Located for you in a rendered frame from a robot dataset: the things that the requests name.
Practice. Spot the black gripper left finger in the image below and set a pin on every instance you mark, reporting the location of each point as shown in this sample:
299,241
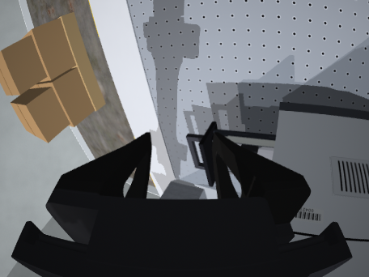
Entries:
107,174

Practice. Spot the grey heat sealer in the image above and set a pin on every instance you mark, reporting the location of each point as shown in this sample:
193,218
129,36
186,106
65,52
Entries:
329,146

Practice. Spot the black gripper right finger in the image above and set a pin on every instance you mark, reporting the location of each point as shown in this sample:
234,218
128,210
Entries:
285,190

